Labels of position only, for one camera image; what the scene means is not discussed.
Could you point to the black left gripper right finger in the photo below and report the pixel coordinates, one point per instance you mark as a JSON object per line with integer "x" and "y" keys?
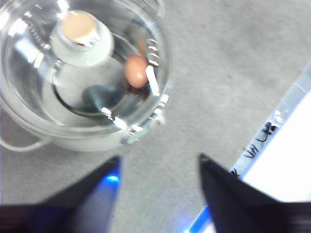
{"x": 243, "y": 211}

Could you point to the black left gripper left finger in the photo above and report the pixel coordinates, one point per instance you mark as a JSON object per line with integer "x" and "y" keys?
{"x": 73, "y": 208}

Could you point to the brown egg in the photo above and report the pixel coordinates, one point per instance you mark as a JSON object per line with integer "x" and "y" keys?
{"x": 134, "y": 71}

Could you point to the glass lid with green knob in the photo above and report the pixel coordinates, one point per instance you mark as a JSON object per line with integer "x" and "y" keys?
{"x": 80, "y": 36}

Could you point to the green electric cooking pot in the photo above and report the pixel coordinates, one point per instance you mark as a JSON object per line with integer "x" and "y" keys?
{"x": 80, "y": 145}

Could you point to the clear tape strip with writing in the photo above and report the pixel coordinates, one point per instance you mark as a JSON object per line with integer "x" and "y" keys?
{"x": 264, "y": 136}

